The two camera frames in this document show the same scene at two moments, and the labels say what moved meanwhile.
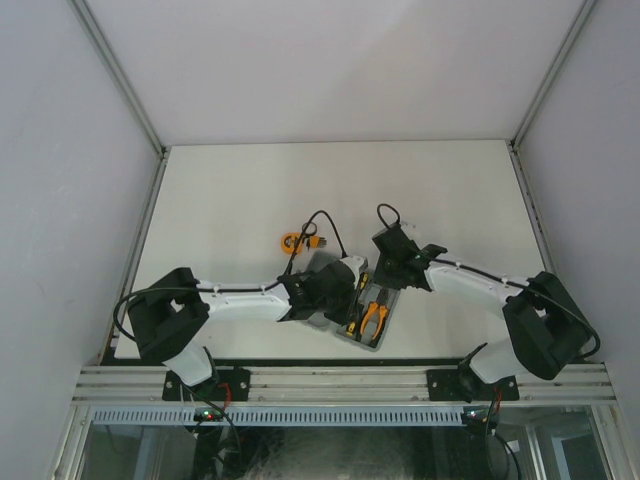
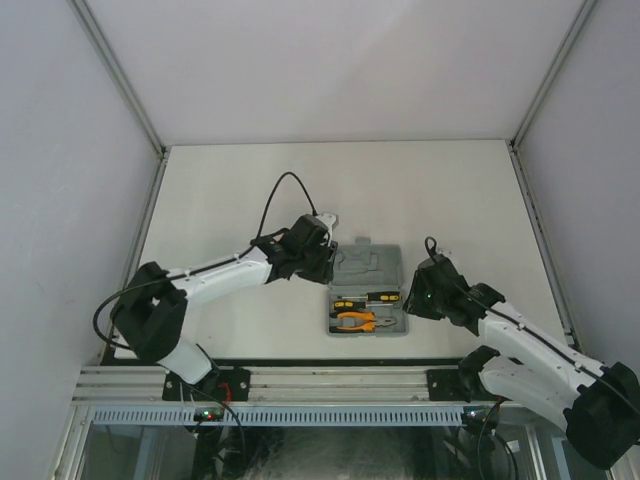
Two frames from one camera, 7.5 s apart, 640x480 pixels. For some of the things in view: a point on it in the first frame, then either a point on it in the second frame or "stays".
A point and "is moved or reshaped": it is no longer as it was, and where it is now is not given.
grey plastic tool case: [370, 321] is moved or reshaped
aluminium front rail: [569, 385] stays
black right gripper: [385, 280] -> [414, 304]
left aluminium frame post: [125, 86] stays
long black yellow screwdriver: [363, 283] -> [377, 296]
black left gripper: [344, 315] -> [323, 274]
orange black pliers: [382, 302] -> [362, 316]
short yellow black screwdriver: [350, 328] is moved or reshaped
